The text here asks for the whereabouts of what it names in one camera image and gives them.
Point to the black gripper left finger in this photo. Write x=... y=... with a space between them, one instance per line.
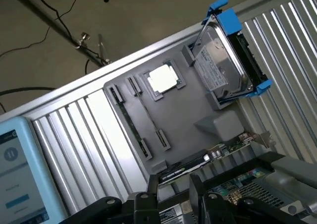
x=146 y=209

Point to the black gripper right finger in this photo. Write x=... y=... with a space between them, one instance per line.
x=200 y=209

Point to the silver power supply unit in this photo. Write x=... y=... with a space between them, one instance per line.
x=171 y=212

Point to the green graphics card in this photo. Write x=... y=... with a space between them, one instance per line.
x=178 y=172

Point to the green Dell motherboard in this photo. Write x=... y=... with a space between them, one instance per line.
x=237 y=186

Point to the grey parts rack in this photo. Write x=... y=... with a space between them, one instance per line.
x=178 y=115

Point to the open metal PC case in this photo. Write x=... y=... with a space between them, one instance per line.
x=297 y=174

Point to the silver CPU chip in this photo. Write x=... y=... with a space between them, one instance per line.
x=162 y=79

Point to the light blue teach pendant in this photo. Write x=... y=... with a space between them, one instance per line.
x=24 y=159

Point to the hard disk with blue caddy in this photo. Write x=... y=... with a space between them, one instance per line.
x=218 y=68

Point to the silver metal clip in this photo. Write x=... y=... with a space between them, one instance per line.
x=102 y=48

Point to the silver metal clamp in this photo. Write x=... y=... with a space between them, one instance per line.
x=83 y=39

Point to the dark metal stand bar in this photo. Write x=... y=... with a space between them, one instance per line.
x=37 y=13

